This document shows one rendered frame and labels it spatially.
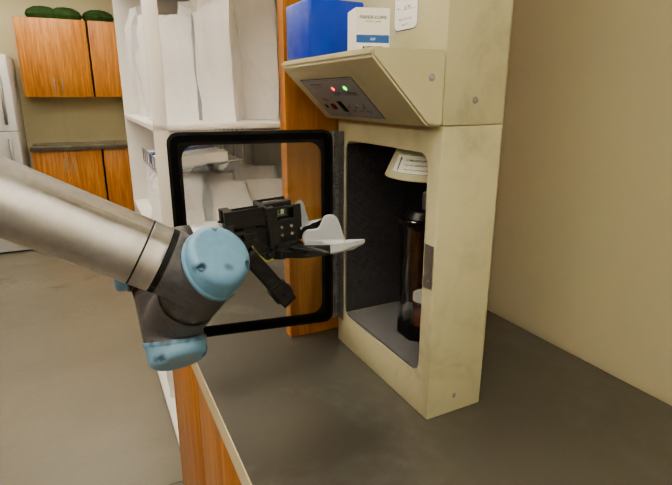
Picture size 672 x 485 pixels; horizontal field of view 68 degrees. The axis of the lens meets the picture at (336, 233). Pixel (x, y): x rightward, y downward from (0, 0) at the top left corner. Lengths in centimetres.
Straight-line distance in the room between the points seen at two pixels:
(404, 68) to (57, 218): 44
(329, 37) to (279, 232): 33
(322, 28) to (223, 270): 47
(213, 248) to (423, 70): 36
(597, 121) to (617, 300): 34
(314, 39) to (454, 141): 28
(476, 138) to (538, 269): 52
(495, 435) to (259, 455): 36
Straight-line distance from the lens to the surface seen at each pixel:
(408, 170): 84
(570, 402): 100
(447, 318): 82
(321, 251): 74
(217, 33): 190
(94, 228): 55
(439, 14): 75
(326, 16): 87
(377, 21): 77
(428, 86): 71
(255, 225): 75
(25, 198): 56
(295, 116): 101
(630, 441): 95
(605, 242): 110
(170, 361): 67
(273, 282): 77
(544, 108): 117
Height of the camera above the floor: 145
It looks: 15 degrees down
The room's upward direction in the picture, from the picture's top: straight up
